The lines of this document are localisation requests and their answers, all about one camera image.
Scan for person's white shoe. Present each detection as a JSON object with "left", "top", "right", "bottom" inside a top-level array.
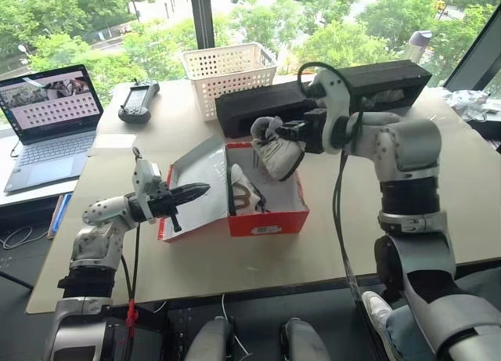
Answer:
[{"left": 360, "top": 291, "right": 395, "bottom": 339}]

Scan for blue and orange book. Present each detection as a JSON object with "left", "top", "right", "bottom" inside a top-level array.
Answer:
[{"left": 46, "top": 193, "right": 74, "bottom": 240}]

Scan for purple capped grey pole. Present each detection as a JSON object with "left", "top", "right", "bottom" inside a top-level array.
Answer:
[{"left": 406, "top": 29, "right": 434, "bottom": 63}]

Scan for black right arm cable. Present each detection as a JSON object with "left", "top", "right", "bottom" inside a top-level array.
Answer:
[{"left": 297, "top": 61, "right": 367, "bottom": 312}]

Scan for black laptop power cable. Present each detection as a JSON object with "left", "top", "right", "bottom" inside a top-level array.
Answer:
[{"left": 9, "top": 120, "right": 21, "bottom": 159}]

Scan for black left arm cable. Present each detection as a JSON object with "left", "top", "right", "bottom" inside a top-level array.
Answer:
[{"left": 118, "top": 218, "right": 142, "bottom": 361}]

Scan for red cable tie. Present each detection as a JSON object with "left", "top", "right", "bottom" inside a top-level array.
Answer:
[{"left": 125, "top": 298, "right": 140, "bottom": 327}]

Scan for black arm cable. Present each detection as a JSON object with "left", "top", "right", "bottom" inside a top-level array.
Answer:
[
  {"left": 118, "top": 218, "right": 142, "bottom": 361},
  {"left": 297, "top": 61, "right": 367, "bottom": 312}
]

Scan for white sneaker with brown trim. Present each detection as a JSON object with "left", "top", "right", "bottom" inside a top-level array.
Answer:
[{"left": 229, "top": 163, "right": 276, "bottom": 217}]

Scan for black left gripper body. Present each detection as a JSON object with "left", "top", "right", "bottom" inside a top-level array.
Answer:
[{"left": 146, "top": 188, "right": 184, "bottom": 234}]

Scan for grey white sneaker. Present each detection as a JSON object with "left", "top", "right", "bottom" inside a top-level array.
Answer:
[{"left": 250, "top": 116, "right": 307, "bottom": 182}]

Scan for person's blue jeans leg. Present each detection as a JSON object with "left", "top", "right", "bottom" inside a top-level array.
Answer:
[{"left": 384, "top": 305, "right": 438, "bottom": 361}]

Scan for white floor cable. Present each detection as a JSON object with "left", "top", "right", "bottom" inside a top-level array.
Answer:
[{"left": 0, "top": 224, "right": 35, "bottom": 250}]

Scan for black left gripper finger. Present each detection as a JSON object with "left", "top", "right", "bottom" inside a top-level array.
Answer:
[
  {"left": 175, "top": 190, "right": 209, "bottom": 208},
  {"left": 174, "top": 182, "right": 211, "bottom": 198}
]

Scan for thin white cable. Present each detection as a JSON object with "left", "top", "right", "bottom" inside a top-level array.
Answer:
[{"left": 220, "top": 293, "right": 251, "bottom": 356}]

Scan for dark grey laptop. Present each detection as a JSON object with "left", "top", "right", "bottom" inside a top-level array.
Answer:
[{"left": 0, "top": 64, "right": 105, "bottom": 194}]

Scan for dark window frame post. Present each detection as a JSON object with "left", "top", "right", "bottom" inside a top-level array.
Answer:
[{"left": 188, "top": 0, "right": 215, "bottom": 51}]

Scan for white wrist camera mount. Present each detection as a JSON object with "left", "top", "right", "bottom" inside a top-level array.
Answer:
[
  {"left": 132, "top": 146, "right": 163, "bottom": 225},
  {"left": 306, "top": 68, "right": 352, "bottom": 156}
]

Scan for white perforated plastic basket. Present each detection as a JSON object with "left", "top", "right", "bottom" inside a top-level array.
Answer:
[{"left": 180, "top": 42, "right": 279, "bottom": 122}]

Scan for red cardboard shoebox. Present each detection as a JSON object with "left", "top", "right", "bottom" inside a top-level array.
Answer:
[{"left": 157, "top": 135, "right": 312, "bottom": 243}]

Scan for black handheld remote controller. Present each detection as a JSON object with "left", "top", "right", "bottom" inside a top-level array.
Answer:
[{"left": 117, "top": 78, "right": 161, "bottom": 125}]

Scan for black foam box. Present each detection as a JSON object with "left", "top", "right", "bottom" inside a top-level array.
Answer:
[
  {"left": 337, "top": 58, "right": 432, "bottom": 112},
  {"left": 214, "top": 82, "right": 326, "bottom": 139}
]

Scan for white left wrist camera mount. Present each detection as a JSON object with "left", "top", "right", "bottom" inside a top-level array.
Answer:
[{"left": 132, "top": 146, "right": 163, "bottom": 225}]

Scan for grey rounded leg cover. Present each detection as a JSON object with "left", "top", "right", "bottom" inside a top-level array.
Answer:
[
  {"left": 183, "top": 316, "right": 236, "bottom": 361},
  {"left": 279, "top": 317, "right": 332, "bottom": 361}
]

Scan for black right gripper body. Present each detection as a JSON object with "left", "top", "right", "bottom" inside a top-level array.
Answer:
[{"left": 302, "top": 107, "right": 328, "bottom": 155}]

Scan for grey crumpled paper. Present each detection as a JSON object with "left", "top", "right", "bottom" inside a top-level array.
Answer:
[{"left": 360, "top": 87, "right": 409, "bottom": 104}]

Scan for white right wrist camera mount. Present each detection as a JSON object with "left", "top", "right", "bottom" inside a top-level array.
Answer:
[{"left": 306, "top": 68, "right": 352, "bottom": 156}]

